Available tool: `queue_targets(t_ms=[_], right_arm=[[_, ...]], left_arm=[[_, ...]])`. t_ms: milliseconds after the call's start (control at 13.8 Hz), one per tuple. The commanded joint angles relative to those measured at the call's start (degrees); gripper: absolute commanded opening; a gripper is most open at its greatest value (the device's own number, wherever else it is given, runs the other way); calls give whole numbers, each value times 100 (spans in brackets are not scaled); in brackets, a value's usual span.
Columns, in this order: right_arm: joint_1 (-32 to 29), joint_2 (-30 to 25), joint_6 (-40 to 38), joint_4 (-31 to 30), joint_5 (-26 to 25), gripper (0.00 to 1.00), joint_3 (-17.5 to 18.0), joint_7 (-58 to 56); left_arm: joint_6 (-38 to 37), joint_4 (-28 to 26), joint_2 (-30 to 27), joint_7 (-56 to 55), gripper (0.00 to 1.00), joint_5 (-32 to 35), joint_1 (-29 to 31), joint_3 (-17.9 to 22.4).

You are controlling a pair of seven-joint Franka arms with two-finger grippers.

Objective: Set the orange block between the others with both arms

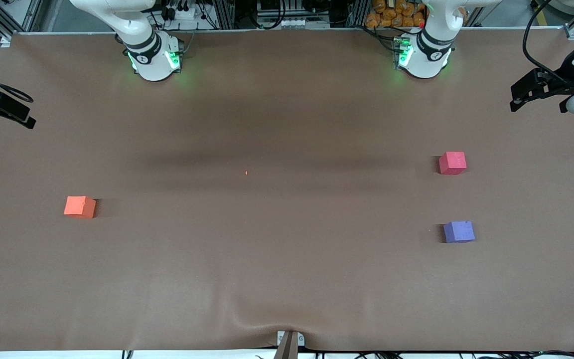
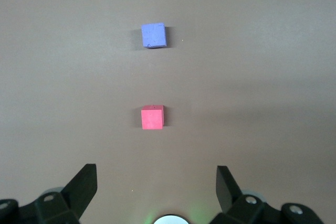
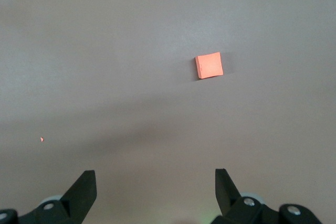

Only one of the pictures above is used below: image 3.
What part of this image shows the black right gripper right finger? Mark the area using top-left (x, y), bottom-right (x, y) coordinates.
top-left (211, 168), bottom-right (323, 224)

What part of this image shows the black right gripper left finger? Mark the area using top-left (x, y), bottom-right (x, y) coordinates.
top-left (0, 170), bottom-right (97, 224)

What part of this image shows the orange square foam block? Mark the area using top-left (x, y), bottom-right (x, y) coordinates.
top-left (195, 52), bottom-right (224, 80)

